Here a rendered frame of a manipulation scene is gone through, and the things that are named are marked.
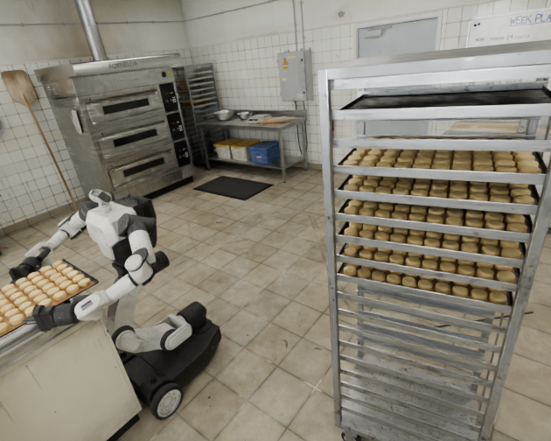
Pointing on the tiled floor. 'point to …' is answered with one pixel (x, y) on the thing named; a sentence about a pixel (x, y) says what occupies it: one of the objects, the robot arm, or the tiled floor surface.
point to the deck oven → (122, 123)
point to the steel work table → (260, 129)
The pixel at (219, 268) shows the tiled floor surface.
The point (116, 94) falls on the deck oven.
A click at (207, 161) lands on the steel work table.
